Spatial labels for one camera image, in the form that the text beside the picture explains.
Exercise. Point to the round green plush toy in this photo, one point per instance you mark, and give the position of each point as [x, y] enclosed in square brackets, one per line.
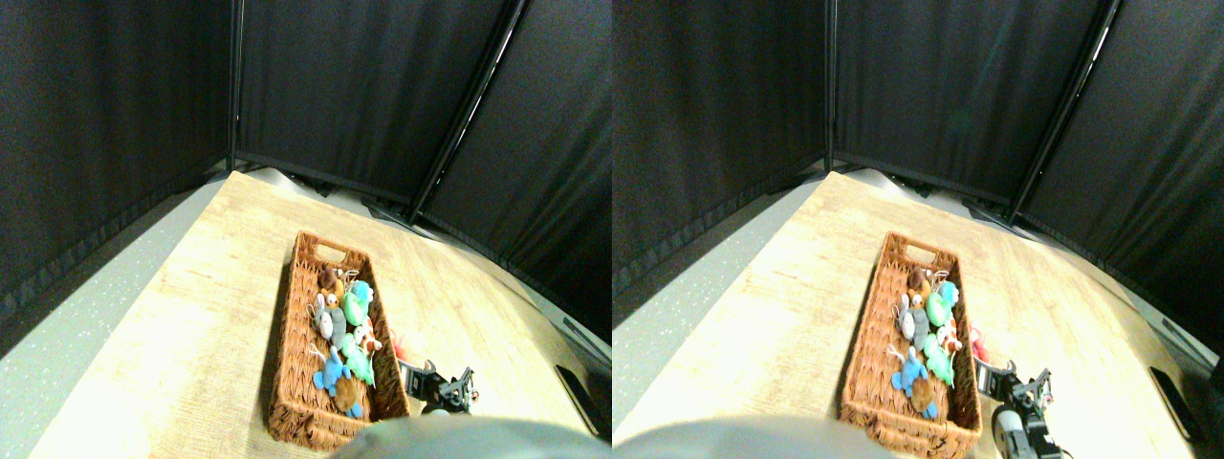
[356, 311]
[940, 310]

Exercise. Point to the grey plush toy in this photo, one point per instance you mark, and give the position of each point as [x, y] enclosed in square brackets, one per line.
[331, 322]
[915, 322]

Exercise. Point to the dark brown plush toy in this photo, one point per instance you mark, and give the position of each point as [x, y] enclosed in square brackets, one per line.
[330, 277]
[919, 277]

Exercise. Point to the brown wicker basket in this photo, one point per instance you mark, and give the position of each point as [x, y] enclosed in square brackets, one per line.
[292, 392]
[865, 392]

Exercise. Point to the light blue and white plush toy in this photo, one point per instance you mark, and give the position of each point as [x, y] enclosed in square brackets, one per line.
[950, 289]
[364, 289]

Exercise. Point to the black bracket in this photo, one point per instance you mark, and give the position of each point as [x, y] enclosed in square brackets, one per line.
[1044, 388]

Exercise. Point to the red plush toy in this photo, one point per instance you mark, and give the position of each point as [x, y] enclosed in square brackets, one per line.
[978, 342]
[401, 346]

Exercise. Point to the brown and white plush toy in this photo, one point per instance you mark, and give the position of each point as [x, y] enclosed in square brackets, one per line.
[948, 338]
[367, 338]

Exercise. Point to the black curtain stand pole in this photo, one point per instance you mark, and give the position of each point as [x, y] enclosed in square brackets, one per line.
[1063, 105]
[469, 105]
[830, 96]
[235, 96]

